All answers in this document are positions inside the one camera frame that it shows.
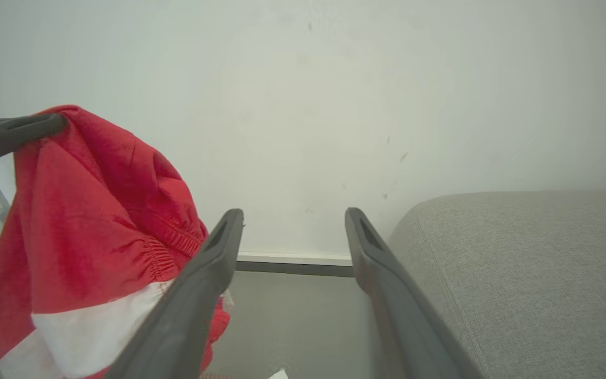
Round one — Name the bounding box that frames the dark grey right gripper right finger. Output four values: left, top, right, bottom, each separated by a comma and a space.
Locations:
345, 207, 486, 379

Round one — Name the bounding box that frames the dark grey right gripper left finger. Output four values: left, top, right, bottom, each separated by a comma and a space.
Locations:
106, 208, 245, 379

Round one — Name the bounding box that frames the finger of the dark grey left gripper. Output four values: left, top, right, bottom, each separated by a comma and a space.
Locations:
0, 112, 68, 173

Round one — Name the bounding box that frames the red and white clothing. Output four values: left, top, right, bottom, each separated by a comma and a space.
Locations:
0, 105, 234, 379

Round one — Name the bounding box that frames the dark and white baseboard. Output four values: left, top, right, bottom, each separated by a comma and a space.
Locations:
236, 251, 356, 278

